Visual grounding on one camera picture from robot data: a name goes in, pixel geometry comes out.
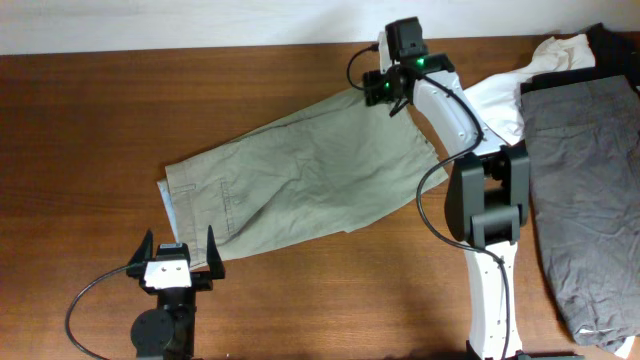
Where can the khaki green shorts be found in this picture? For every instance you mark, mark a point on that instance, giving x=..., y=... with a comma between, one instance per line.
x=335, y=166

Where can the black garment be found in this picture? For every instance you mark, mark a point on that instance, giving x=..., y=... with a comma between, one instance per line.
x=615, y=55

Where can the white cloth garment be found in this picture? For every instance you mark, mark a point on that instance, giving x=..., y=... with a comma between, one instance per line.
x=496, y=98

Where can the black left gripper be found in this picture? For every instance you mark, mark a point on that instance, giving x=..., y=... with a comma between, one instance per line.
x=206, y=280

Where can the grey shorts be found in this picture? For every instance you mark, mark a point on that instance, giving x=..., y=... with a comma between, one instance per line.
x=583, y=144

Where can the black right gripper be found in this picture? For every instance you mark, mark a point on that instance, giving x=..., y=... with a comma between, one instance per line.
x=375, y=87

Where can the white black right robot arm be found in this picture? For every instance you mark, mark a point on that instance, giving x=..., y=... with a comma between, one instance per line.
x=486, y=203

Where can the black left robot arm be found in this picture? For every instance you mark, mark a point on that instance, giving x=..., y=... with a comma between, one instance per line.
x=168, y=330

